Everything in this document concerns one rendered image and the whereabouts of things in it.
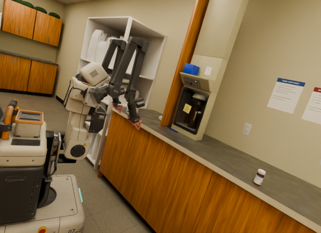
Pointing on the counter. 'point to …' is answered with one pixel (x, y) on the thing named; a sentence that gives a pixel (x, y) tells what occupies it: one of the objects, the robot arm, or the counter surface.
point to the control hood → (206, 83)
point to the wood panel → (186, 55)
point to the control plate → (192, 82)
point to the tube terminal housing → (199, 60)
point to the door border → (178, 105)
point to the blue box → (191, 69)
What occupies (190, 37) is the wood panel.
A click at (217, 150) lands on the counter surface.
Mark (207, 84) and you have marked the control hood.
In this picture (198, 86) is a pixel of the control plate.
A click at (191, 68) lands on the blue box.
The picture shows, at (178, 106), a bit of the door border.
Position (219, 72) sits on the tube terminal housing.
